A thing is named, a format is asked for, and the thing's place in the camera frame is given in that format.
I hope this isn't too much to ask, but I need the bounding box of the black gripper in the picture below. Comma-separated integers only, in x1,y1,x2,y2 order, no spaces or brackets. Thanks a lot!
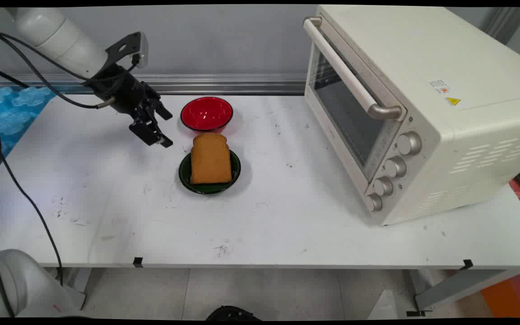
86,65,174,149

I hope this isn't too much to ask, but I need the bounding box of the oven glass door with handle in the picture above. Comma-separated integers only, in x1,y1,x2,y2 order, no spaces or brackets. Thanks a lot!
303,17,408,183

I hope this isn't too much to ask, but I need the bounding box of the red bowl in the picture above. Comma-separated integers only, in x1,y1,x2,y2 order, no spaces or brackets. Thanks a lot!
180,96,234,133

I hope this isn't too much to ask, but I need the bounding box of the dark green plate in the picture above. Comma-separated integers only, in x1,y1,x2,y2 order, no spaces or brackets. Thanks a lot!
178,149,241,195

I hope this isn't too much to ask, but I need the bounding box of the brown toast slice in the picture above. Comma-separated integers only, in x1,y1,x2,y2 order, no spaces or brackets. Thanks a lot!
190,132,233,185

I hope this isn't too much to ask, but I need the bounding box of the blue bubble wrap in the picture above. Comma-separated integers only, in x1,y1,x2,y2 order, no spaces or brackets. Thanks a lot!
0,86,57,183

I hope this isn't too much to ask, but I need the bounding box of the black round object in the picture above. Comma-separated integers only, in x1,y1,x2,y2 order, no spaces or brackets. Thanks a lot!
206,306,261,321

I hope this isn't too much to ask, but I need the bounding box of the silver oven knob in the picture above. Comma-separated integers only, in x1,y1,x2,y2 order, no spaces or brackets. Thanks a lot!
374,176,394,196
365,193,383,213
384,156,407,178
396,132,422,156

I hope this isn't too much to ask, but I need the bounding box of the cream toaster oven body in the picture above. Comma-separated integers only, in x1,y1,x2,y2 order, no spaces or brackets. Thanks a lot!
303,5,520,226

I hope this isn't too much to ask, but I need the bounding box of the grey metal table leg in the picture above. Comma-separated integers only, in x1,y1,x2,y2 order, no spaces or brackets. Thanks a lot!
413,269,512,313

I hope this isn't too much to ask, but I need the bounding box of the orange box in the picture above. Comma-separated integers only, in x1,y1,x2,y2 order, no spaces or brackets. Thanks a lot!
481,270,520,318

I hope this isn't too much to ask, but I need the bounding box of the aluminium rail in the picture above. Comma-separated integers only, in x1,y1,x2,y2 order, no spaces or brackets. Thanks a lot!
0,74,308,95

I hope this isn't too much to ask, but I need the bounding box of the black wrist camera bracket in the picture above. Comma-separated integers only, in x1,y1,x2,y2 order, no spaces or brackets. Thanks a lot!
105,32,149,75

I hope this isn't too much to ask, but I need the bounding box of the thick black cable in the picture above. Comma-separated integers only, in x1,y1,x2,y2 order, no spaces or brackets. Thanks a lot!
0,28,117,317

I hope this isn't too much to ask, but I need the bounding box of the thin black cable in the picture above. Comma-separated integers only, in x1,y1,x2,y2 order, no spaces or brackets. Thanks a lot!
0,30,141,288

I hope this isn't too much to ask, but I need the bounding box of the grey aluminium post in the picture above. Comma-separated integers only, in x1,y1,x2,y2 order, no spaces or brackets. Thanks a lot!
483,7,520,46

